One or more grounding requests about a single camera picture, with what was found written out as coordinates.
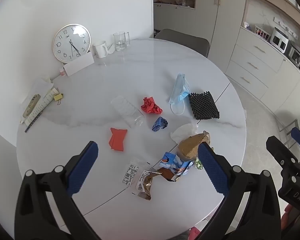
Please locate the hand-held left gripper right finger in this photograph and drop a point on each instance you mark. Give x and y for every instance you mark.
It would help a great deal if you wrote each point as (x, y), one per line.
(212, 170)

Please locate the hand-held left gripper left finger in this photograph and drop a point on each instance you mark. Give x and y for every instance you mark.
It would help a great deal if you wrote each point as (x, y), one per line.
(82, 170)

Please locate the green paper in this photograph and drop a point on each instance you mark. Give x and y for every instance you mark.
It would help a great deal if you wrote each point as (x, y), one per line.
(198, 163)

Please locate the brown paper bag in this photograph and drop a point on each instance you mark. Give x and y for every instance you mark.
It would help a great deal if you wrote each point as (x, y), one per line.
(190, 146)

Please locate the person's right hand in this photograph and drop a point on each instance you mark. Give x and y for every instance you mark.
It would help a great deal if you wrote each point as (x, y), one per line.
(287, 217)

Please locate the blue snack wrapper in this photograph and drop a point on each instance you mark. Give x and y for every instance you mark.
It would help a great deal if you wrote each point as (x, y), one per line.
(175, 166)

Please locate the red folded paper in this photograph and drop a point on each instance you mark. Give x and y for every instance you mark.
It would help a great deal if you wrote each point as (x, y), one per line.
(118, 140)

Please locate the white crumpled tissue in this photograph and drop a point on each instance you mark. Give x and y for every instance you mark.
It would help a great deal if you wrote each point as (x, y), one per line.
(182, 132)

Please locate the clear labelled plastic wrapper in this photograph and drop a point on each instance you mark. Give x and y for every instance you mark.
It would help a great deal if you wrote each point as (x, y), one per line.
(130, 173)

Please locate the black foam net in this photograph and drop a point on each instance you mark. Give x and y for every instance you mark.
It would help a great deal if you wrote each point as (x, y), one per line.
(203, 106)

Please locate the gold brown foil wrapper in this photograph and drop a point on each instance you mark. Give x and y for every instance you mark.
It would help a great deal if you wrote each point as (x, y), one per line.
(146, 182)

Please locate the pink printed clothing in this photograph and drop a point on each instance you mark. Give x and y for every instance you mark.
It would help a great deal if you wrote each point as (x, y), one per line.
(193, 233)

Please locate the dark pencil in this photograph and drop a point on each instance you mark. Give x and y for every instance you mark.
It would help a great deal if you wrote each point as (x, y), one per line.
(32, 122)

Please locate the blue crumpled wrapper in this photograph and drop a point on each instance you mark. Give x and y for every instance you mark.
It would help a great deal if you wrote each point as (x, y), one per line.
(160, 124)

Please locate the clear plastic bottle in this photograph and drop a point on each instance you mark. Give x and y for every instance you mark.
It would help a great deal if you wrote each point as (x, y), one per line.
(127, 111)

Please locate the yellow binder clip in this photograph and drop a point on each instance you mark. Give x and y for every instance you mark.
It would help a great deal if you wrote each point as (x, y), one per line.
(58, 97)

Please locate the small silver oven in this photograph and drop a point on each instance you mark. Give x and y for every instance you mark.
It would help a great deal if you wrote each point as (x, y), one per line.
(296, 55)

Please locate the blue face mask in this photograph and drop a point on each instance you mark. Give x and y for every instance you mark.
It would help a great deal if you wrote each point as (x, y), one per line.
(178, 92)

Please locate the beige drawer cabinet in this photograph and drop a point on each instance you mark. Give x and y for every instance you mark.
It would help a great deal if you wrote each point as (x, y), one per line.
(255, 62)

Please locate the red crumpled paper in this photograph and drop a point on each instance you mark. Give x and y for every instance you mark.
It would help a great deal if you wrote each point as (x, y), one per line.
(151, 105)

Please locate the stack of white papers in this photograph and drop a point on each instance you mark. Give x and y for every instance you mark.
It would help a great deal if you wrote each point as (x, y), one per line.
(38, 87)

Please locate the silver toaster oven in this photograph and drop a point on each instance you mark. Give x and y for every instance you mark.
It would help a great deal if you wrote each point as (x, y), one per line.
(278, 40)

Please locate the small pink bottle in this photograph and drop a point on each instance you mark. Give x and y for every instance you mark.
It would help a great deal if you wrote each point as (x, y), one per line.
(62, 72)

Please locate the white card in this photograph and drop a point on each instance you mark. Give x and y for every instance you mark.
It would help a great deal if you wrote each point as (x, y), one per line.
(77, 65)

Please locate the white mug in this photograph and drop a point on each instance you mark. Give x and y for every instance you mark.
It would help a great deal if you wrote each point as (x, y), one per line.
(100, 49)

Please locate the grey chair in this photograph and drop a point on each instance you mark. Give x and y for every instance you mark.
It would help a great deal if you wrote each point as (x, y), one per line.
(185, 41)

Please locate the clear drinking glass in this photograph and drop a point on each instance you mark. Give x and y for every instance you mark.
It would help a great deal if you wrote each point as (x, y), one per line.
(120, 41)

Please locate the tall beige cabinet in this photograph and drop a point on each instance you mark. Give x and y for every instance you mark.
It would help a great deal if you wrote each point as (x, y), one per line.
(227, 17)

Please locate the grey metal folding frame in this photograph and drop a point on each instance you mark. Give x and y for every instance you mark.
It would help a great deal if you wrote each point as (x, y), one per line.
(288, 130)

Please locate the white wall hook rail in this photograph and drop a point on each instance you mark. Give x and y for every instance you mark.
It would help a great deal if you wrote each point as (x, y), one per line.
(286, 26)

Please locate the round white wall clock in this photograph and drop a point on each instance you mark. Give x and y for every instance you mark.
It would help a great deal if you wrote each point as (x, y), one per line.
(71, 43)

